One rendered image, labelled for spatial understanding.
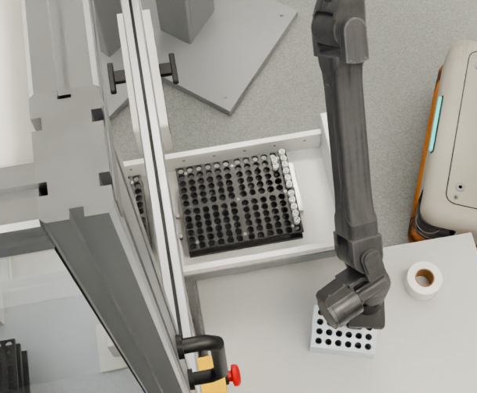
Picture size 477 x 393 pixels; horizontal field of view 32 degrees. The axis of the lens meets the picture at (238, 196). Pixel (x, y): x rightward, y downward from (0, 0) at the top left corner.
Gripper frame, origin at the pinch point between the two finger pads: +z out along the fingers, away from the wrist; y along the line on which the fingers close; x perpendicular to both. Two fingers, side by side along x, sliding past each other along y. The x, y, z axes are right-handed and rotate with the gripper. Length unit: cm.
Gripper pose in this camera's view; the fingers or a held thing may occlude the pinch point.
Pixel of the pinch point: (360, 314)
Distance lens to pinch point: 166.5
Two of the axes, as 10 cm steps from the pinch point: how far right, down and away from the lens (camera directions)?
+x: 10.0, 0.3, -0.2
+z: 0.1, 4.2, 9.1
